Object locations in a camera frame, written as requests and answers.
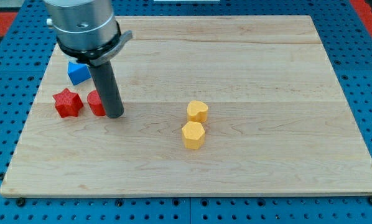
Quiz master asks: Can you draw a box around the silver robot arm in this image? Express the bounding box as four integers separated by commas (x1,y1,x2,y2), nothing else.
44,0,133,67

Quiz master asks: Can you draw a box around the yellow hexagon block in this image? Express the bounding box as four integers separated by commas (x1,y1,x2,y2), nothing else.
181,121,205,150

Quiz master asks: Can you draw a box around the light wooden board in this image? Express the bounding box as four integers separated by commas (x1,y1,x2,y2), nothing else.
0,16,372,198

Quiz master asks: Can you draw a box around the red star block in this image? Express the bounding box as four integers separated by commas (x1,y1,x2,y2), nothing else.
53,88,83,118

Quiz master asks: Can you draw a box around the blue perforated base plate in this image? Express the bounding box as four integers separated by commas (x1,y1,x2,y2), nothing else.
0,0,372,223

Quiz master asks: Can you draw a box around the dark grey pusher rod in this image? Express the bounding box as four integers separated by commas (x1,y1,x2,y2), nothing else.
88,61,124,118

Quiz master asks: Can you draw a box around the red cylinder block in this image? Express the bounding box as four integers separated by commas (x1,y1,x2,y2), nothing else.
86,90,106,116

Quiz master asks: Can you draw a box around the yellow heart block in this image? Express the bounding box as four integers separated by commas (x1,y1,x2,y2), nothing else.
187,100,208,123

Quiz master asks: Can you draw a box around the blue cube block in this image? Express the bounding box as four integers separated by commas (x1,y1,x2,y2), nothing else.
67,62,91,85

